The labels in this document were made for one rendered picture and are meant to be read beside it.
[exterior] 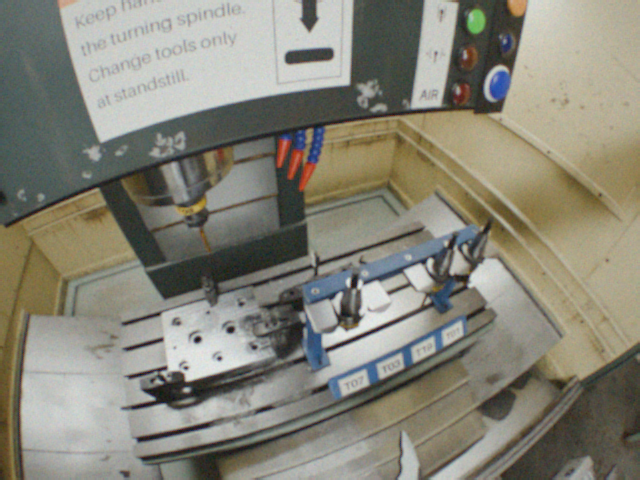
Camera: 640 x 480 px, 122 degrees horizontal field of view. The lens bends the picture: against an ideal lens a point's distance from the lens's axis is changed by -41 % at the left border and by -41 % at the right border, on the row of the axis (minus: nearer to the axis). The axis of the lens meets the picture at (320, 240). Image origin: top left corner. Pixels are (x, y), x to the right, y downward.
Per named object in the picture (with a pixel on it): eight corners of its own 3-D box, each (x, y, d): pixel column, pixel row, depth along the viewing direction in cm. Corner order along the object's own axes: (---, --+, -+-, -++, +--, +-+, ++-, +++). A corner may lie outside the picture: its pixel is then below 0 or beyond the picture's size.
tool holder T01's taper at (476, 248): (474, 241, 66) (483, 221, 61) (486, 253, 63) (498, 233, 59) (463, 248, 65) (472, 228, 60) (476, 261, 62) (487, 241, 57)
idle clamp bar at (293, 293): (357, 282, 98) (359, 271, 93) (285, 315, 90) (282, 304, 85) (350, 272, 101) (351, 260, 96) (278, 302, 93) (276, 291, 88)
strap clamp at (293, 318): (304, 337, 85) (301, 312, 74) (261, 351, 81) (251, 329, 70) (300, 327, 87) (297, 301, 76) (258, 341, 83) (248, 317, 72)
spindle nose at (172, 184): (220, 133, 45) (208, 63, 36) (251, 181, 36) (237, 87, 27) (128, 166, 40) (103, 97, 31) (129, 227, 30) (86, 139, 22)
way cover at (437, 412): (487, 427, 84) (509, 419, 73) (254, 537, 61) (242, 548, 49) (448, 366, 103) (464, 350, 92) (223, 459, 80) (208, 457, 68)
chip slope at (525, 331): (529, 362, 100) (565, 335, 81) (396, 454, 82) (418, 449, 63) (423, 226, 156) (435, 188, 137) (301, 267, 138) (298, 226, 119)
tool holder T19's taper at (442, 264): (442, 256, 63) (452, 235, 58) (454, 270, 60) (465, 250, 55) (427, 262, 62) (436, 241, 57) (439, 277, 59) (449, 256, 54)
